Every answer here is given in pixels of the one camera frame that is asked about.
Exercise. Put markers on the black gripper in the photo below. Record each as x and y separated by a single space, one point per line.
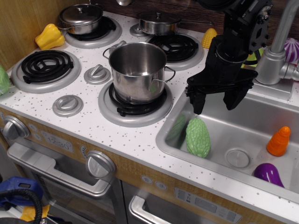
223 72

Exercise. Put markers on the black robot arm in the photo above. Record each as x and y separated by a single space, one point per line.
245 31

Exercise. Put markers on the green toy squash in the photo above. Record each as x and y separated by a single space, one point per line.
197 138

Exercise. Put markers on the tall steel pot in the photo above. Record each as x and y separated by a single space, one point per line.
139 71

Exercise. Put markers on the lidded steel pan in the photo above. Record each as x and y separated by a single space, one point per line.
162 23

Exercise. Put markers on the lidded steel pot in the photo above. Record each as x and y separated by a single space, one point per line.
80 19

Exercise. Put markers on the yellow toy corn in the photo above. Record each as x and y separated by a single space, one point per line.
207 38

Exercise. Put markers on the steel sink basin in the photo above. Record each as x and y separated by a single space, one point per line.
238 140

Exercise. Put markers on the back right black burner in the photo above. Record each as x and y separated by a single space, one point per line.
177 47

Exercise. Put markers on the black burner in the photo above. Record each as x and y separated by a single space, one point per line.
46 65
125 108
177 47
105 26

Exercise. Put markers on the silver toy faucet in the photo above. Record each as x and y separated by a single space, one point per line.
272 66

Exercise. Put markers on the orange toy carrot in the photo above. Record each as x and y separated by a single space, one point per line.
278 144

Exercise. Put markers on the purple toy eggplant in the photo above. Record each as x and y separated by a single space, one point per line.
268 172

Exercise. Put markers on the front right black burner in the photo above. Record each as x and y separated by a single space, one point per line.
125 108

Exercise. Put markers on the purple striped toy vegetable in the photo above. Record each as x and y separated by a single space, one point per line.
291 47

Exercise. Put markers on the silver stovetop knob back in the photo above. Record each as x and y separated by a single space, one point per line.
137 32

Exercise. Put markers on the silver stovetop knob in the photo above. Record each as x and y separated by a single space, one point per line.
67 106
97 75
137 32

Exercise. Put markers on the silver stovetop knob hidden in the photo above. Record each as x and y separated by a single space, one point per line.
121 43

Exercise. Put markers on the silver stovetop knob centre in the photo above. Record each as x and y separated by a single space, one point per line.
97 75

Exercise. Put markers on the back left black burner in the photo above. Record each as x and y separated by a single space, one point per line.
105 26

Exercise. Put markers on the silver oven knob right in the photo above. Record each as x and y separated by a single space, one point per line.
98 164

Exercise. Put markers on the silver oven knob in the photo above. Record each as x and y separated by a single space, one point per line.
98 164
14 128

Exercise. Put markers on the silver stovetop knob front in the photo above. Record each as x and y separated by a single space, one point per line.
67 106

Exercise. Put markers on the front left black burner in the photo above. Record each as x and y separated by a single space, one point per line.
46 65

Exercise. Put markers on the yellow toy bell pepper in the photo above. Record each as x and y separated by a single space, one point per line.
50 37

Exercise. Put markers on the silver oven knob left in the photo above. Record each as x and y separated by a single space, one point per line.
14 128

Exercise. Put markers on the green toy cabbage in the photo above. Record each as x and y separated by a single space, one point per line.
4 81

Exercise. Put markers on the silver dishwasher door handle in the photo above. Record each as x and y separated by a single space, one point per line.
136 210

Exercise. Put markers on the silver oven door handle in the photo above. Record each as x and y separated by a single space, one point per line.
45 166

